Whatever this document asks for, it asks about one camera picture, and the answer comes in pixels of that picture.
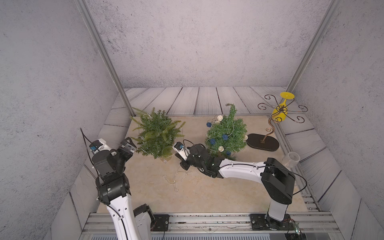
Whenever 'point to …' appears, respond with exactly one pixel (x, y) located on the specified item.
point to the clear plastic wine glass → (291, 160)
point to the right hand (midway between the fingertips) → (176, 154)
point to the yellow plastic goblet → (280, 111)
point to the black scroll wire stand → (266, 142)
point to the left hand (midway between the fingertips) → (127, 141)
